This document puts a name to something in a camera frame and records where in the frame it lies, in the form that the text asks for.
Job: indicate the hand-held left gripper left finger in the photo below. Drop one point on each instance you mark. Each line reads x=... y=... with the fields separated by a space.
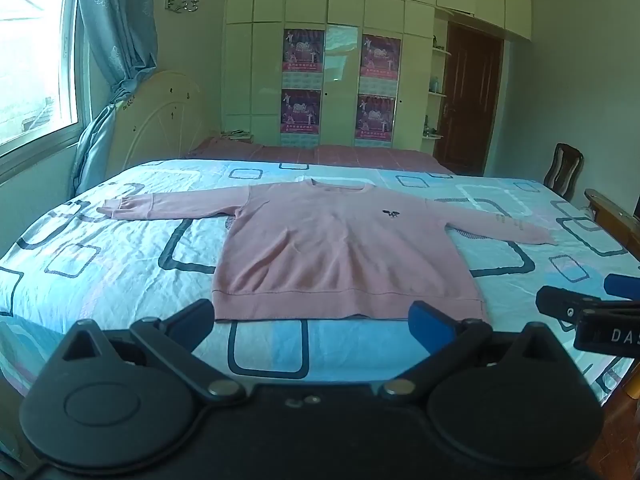
x=192 y=322

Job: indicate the red plaid blanket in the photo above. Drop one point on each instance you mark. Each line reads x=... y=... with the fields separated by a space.
x=350 y=154

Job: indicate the stack of books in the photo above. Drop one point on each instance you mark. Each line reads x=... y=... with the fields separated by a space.
x=237 y=135

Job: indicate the blue curtain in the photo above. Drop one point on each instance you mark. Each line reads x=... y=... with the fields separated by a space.
x=112 y=35

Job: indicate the patterned bed sheet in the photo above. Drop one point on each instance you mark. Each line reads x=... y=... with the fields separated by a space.
x=125 y=260

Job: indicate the cream headboard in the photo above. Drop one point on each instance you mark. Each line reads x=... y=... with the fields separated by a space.
x=160 y=120

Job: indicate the wooden furniture frame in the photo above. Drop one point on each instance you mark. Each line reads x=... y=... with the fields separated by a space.
x=612 y=217

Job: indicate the window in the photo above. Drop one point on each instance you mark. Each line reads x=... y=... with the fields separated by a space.
x=30 y=60

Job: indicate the cream wardrobe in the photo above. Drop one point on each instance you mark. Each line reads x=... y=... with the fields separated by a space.
x=250 y=60

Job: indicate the pink sweater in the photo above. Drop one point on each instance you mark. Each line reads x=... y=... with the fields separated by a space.
x=340 y=250

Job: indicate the purple wall poster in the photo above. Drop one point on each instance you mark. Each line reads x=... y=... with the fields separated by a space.
x=303 y=52
x=375 y=116
x=301 y=110
x=381 y=57

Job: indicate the brown wooden door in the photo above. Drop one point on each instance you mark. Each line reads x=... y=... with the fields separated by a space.
x=472 y=100

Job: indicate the dark shelf ornament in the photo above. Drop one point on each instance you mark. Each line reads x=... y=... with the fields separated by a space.
x=431 y=129

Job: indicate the dark wooden chair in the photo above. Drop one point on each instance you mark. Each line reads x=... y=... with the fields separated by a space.
x=562 y=170

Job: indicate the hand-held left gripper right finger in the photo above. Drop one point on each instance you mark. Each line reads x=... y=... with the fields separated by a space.
x=430 y=325

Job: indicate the corner shelf unit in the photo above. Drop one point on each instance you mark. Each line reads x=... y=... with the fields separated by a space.
x=439 y=95

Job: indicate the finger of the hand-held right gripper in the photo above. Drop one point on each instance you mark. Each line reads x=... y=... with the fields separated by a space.
x=622 y=286
x=565 y=305

